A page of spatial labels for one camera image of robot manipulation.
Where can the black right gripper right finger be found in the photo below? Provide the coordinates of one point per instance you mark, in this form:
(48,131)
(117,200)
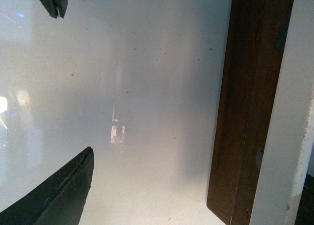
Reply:
(59,200)

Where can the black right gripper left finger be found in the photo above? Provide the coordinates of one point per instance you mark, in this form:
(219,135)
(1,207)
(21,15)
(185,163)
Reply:
(55,8)

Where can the white metal drawer handle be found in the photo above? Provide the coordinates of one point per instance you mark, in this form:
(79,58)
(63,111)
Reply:
(290,136)

